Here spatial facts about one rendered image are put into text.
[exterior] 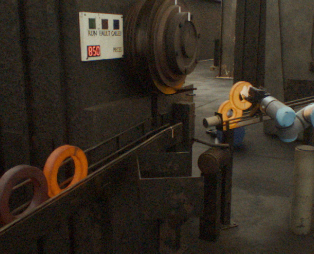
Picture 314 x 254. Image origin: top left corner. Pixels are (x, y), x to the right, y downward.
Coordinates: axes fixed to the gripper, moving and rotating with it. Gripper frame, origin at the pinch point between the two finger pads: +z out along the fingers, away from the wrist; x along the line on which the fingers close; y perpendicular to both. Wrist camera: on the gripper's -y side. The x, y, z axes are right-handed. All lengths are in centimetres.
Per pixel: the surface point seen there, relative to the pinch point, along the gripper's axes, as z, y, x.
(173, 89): -5.7, 7.0, 46.9
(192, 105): 2.4, -6.5, 29.5
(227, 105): 5.7, -10.2, 3.7
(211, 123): 2.0, -18.8, 15.3
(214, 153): -12.5, -29.4, 19.6
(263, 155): 81, -110, -115
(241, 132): 106, -96, -102
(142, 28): -8, 38, 68
